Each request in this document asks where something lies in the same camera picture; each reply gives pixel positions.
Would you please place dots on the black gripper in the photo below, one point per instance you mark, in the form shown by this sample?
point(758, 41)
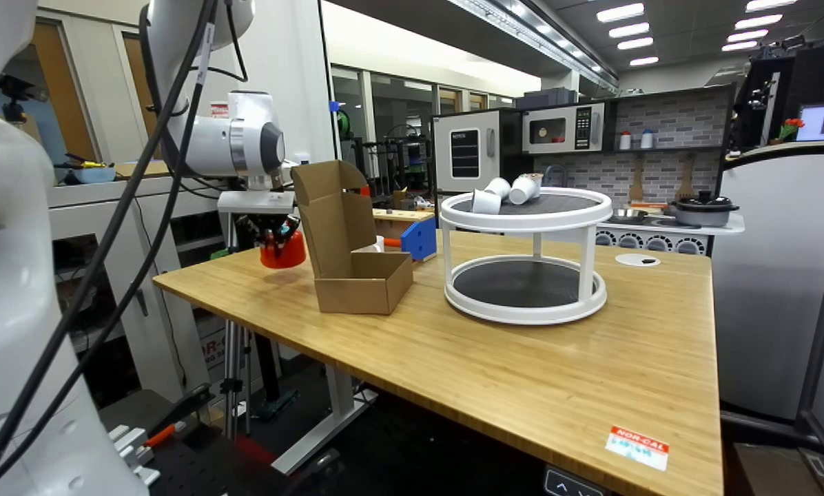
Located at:
point(273, 228)

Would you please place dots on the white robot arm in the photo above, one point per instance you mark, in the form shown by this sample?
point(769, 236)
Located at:
point(51, 433)

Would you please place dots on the white two-tier round stand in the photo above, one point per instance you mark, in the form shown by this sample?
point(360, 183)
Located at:
point(547, 282)

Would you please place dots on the brown cardboard box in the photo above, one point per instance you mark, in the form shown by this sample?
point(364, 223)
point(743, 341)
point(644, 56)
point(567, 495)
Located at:
point(341, 236)

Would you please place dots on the blue wooden toy workbench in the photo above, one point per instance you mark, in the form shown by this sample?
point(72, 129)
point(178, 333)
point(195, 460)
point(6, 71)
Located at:
point(417, 238)

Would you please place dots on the grey storage cabinet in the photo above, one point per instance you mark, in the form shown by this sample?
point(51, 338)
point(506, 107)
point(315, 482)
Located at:
point(160, 344)

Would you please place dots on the toy play kitchen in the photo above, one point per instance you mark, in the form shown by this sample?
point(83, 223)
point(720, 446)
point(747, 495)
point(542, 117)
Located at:
point(663, 147)

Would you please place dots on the black toy pot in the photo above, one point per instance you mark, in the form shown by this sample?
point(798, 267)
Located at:
point(703, 210)

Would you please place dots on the red white table sticker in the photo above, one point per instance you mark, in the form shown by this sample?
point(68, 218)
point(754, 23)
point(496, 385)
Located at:
point(638, 447)

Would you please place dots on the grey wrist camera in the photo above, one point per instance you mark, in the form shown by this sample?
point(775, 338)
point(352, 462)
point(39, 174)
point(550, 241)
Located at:
point(255, 203)

